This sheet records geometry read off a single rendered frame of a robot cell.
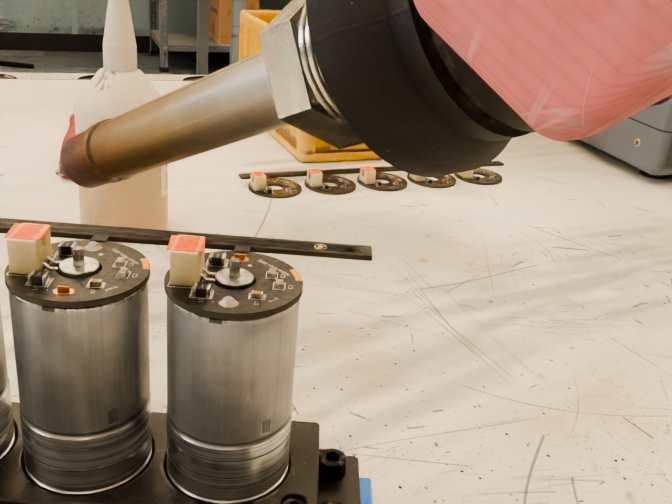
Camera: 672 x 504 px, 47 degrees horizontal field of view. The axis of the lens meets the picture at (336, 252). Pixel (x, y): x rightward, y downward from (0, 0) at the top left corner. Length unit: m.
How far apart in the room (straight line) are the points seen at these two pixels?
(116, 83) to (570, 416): 0.19
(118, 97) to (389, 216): 0.13
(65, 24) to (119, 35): 4.26
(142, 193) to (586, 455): 0.18
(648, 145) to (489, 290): 0.18
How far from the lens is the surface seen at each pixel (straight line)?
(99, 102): 0.29
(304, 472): 0.16
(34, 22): 4.55
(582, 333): 0.28
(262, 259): 0.15
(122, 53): 0.30
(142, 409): 0.16
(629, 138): 0.46
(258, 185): 0.36
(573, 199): 0.41
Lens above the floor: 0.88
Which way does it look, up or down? 24 degrees down
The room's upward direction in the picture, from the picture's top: 5 degrees clockwise
